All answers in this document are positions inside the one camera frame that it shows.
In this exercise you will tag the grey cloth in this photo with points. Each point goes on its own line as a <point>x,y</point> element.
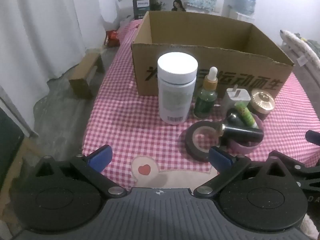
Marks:
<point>313,45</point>

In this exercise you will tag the white plastic pill bottle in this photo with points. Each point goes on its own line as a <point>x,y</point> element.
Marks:
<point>176,90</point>

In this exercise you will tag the pink checked blanket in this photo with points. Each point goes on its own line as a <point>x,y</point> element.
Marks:
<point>130,120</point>

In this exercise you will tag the green cosmetic tube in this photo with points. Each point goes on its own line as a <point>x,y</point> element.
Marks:
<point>247,113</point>

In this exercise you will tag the white water dispenser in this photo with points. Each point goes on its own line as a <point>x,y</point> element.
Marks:
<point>230,11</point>

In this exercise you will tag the red snack packet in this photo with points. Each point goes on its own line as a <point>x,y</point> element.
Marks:
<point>112,38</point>

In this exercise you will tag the green glass dropper bottle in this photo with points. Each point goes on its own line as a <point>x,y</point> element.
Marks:
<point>206,100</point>

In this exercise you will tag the brown cardboard box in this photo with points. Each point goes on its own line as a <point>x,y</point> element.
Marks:
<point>175,60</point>

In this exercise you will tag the black gold cosmetic tube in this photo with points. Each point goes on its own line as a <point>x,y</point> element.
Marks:
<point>243,133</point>

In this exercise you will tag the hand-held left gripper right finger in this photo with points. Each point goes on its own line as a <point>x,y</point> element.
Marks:
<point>220,156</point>

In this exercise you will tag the white textured mat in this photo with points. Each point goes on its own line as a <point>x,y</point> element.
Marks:
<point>311,228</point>

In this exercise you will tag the dark furniture panel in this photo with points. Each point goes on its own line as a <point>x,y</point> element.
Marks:
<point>10,147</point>

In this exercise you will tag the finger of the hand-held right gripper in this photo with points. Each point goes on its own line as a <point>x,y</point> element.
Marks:
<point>313,137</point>
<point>307,175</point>

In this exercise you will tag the white charger plug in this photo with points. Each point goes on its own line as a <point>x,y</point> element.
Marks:
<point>236,96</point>

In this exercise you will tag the gold lidded cosmetic jar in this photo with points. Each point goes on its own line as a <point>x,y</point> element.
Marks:
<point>262,102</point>

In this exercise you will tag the small wooden stool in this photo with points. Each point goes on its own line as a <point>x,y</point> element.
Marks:
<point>83,76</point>

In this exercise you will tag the printed appliance box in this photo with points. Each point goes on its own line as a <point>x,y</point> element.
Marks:
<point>142,6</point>

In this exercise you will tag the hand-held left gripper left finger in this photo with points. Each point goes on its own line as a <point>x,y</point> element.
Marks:
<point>101,155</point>

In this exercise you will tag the purple plastic bowl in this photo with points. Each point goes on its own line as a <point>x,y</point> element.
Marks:
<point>241,148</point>

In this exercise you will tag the small dark bottle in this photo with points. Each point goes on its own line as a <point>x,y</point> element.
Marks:
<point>235,119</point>

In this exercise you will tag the white plush blanket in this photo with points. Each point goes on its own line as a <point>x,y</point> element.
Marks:
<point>303,50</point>

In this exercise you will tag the black tape roll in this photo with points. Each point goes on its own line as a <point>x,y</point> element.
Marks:
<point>191,143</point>

